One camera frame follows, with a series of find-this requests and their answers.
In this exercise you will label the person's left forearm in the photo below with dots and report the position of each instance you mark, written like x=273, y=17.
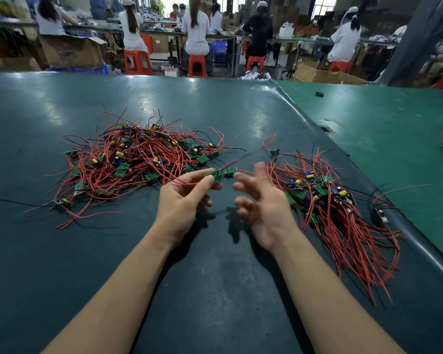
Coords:
x=110, y=302

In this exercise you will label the flat cardboard box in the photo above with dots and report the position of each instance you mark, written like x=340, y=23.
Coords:
x=325, y=75

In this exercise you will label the person's right forearm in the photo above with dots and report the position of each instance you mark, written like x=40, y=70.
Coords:
x=328, y=302

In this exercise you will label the person's right thumb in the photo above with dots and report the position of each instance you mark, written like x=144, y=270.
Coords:
x=260, y=176

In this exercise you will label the person's right hand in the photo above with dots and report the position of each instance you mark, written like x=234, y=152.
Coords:
x=269, y=217

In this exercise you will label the large open cardboard box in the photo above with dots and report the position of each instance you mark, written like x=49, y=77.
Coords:
x=72, y=53

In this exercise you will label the person's left hand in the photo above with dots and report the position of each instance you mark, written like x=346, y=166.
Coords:
x=175, y=210

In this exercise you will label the lone board with black casing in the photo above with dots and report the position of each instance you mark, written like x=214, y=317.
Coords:
x=379, y=216

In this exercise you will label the long grey workbench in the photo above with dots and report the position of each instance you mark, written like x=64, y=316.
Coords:
x=162, y=33

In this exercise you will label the white plastic jug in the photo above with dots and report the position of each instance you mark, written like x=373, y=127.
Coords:
x=286, y=30

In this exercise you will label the orange plastic stool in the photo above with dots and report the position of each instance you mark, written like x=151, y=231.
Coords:
x=339, y=66
x=137, y=62
x=255, y=62
x=197, y=66

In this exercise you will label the person's right middle finger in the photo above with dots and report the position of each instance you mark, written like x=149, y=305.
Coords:
x=243, y=202

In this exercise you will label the low blue plastic crate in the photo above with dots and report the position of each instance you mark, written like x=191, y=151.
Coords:
x=85, y=69

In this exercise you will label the person's left thumb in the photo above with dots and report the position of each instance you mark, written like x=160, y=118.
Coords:
x=206, y=191

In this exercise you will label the dark grey pillar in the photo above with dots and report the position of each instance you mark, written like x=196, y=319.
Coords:
x=413, y=40

